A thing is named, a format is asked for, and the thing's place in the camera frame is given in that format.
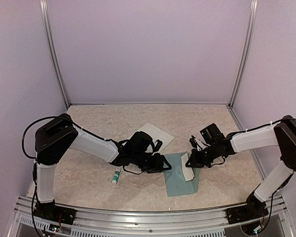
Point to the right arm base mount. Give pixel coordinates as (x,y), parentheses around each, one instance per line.
(253,209)

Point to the white letter sheet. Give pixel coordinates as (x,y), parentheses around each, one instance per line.
(188,172)
(157,134)

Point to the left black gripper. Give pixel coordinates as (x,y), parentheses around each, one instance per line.
(158,165)

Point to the white green glue stick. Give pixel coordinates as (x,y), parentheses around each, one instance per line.
(116,176)

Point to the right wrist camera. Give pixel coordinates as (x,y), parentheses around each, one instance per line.
(194,142)

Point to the left aluminium frame post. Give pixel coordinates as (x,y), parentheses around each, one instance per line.
(52,51)

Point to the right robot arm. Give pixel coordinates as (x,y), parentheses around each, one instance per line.
(279,134)

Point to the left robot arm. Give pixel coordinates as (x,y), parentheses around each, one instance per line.
(61,133)

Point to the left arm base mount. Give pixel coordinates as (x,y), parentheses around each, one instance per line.
(52,212)

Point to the front aluminium rail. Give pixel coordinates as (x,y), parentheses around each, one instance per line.
(208,222)

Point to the aluminium frame post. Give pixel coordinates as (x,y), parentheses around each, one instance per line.
(245,52)
(52,51)

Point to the right aluminium frame post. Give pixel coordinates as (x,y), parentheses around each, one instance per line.
(245,52)

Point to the teal blue envelope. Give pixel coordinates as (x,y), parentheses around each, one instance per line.
(174,179)

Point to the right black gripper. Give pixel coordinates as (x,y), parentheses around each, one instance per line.
(195,161)

